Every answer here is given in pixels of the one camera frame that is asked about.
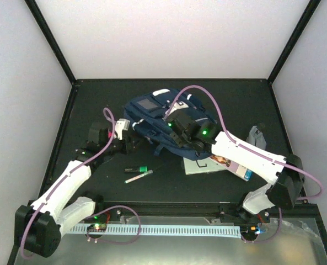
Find navy blue student backpack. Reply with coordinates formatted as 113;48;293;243
124;88;217;161

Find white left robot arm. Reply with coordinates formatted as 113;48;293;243
14;119;134;258

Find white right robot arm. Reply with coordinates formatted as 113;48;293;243
164;109;304;215

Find green capped marker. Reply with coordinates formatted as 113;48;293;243
124;166;148;173

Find white square book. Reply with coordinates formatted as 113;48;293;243
183;158;226;175

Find white green pen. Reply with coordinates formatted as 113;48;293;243
124;170;153;184

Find dog picture book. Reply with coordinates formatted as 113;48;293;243
210;155;253;181

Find grey pencil pouch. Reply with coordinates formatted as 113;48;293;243
246;124;267;150

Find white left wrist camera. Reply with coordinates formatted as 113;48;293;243
115;118;130;140

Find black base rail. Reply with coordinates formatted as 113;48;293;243
94;202;320;224

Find white slotted cable duct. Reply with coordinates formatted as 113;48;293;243
67;224;241;239

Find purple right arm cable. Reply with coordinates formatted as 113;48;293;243
163;84;323;199

